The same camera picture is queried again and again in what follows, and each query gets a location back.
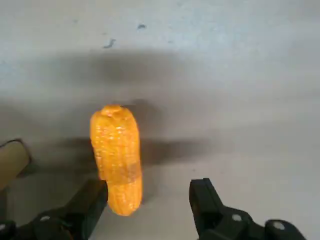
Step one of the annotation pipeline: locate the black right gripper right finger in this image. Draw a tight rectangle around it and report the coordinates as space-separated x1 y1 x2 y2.
189 178 308 240

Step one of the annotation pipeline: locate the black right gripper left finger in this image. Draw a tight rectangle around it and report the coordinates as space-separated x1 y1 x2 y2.
0 178 109 240

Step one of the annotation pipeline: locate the yellow corn cob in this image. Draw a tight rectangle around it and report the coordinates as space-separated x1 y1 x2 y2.
89 104 144 217

